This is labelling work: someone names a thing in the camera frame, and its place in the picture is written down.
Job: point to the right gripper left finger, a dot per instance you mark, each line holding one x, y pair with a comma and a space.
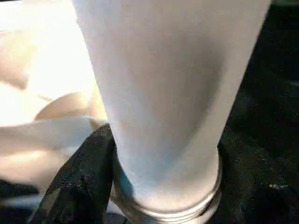
79, 182

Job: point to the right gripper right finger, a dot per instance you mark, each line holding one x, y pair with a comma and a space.
257, 191

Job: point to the white plastic table top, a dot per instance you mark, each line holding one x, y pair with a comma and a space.
42, 70

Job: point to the white plastic table leg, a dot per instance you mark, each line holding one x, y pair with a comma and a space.
163, 84

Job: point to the black work mat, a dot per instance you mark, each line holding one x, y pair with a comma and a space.
271, 70

